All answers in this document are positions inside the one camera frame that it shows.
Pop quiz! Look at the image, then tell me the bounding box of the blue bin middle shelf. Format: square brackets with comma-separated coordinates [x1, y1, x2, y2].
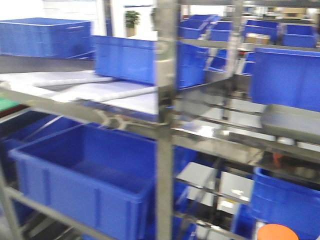
[93, 35, 209, 89]

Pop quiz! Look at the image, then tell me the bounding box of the large blue bin lower left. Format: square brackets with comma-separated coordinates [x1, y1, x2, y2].
[9, 125, 156, 240]

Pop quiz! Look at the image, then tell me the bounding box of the large blue bin behind tray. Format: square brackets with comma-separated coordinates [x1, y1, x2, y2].
[249, 47, 320, 112]

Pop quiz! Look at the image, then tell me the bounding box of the potted plant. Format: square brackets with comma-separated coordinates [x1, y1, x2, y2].
[125, 10, 140, 37]

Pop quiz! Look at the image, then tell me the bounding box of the cardboard box on shelf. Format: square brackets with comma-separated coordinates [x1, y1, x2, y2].
[245, 32, 271, 45]

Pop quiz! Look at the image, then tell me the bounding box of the blue bin lower centre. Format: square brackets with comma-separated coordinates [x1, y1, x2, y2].
[249, 167, 320, 240]

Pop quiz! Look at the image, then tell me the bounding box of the orange cylindrical capacitor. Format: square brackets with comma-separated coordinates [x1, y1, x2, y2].
[256, 224, 299, 240]

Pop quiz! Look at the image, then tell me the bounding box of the stainless steel shelf rack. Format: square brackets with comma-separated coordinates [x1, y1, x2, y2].
[0, 0, 320, 240]

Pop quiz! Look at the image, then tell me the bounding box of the blue crate far left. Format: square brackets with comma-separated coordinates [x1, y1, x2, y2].
[0, 17, 92, 59]

